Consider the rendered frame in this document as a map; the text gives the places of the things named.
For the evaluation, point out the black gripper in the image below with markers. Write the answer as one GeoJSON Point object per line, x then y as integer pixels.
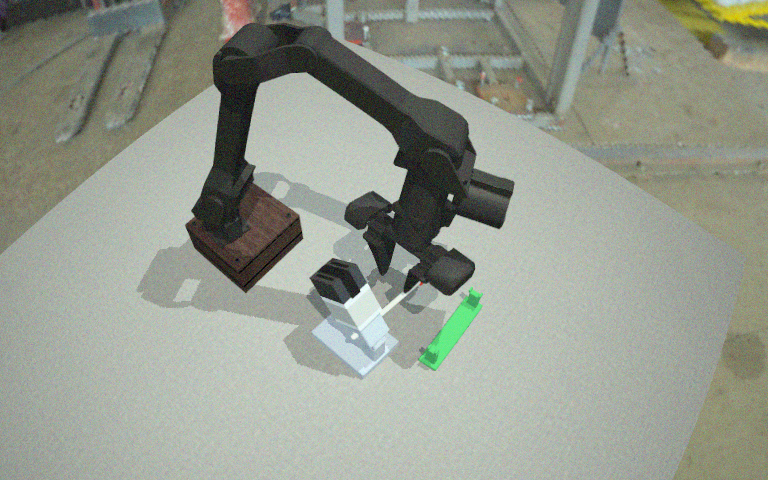
{"type": "Point", "coordinates": [414, 231]}

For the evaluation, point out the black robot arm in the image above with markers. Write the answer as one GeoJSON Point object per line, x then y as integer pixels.
{"type": "Point", "coordinates": [433, 139]}

